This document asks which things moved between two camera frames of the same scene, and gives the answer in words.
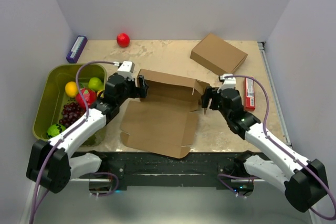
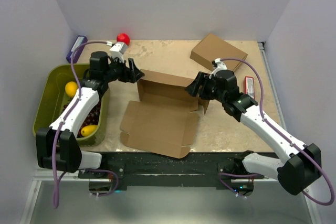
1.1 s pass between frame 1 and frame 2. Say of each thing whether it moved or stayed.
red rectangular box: stayed
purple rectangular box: stayed
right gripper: moved
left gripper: moved
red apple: stayed
